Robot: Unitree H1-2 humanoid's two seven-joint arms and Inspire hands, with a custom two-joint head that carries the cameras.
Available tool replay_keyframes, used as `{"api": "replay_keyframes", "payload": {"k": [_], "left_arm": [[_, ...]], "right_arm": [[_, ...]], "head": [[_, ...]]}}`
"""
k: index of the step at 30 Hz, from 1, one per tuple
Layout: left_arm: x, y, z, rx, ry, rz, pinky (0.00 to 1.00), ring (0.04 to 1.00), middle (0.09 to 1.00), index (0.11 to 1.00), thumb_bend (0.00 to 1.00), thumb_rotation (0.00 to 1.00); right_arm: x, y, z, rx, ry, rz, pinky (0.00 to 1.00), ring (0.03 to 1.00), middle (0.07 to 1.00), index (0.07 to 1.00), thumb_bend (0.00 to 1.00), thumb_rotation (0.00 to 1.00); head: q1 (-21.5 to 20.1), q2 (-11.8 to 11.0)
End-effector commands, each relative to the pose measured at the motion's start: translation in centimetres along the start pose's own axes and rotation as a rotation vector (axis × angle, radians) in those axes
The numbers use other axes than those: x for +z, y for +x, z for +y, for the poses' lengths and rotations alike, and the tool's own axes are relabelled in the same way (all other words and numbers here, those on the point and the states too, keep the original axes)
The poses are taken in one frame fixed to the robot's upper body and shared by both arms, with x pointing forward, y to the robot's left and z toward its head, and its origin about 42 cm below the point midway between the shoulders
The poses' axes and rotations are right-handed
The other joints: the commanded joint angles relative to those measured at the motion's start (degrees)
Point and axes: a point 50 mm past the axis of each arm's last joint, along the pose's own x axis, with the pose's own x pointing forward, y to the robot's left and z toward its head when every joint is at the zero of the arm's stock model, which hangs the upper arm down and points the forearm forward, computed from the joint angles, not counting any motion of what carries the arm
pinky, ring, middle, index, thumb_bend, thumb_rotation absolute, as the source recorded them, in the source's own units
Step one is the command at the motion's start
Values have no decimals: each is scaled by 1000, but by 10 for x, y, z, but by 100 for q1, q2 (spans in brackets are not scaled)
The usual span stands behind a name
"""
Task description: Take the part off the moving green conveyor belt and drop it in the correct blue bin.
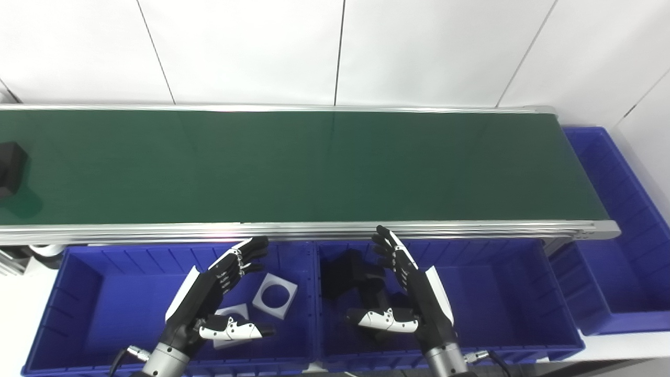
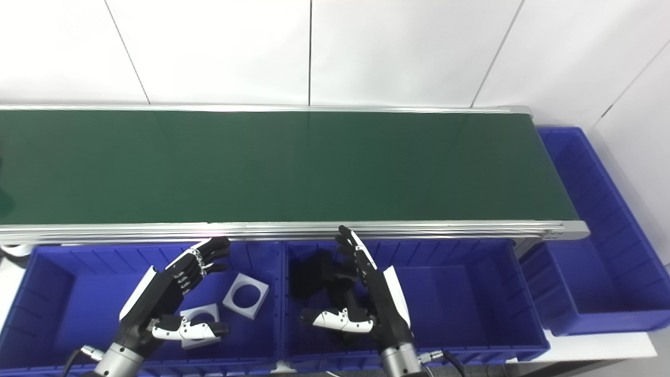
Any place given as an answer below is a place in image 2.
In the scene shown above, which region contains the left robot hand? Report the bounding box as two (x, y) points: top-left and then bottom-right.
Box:
(113, 237), (231, 359)

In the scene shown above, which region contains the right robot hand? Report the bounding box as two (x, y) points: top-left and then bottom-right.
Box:
(299, 225), (418, 358)

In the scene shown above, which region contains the white square part with hole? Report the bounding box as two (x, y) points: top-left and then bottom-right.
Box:
(178, 303), (224, 350)
(222, 272), (270, 320)

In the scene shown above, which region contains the blue bin with black parts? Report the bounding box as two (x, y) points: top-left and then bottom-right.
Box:
(280, 237), (551, 373)

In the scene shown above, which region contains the black cylinder block part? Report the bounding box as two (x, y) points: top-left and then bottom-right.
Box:
(289, 249), (368, 316)

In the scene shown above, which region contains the blue bin with white parts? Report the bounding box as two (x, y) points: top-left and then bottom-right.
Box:
(0, 240), (286, 377)

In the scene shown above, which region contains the green conveyor belt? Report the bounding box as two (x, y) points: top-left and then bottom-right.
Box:
(0, 109), (579, 226)
(0, 104), (591, 248)

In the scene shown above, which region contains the empty blue bin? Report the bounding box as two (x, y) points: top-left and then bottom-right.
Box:
(517, 126), (670, 337)

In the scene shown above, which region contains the white round object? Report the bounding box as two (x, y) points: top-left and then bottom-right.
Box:
(0, 243), (33, 259)

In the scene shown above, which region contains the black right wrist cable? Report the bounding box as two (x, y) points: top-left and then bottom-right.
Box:
(418, 349), (467, 377)

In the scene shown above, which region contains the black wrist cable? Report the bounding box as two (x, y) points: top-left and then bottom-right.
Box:
(62, 345), (106, 377)
(418, 349), (467, 377)

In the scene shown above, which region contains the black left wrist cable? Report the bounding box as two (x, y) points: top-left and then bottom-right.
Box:
(62, 345), (106, 377)

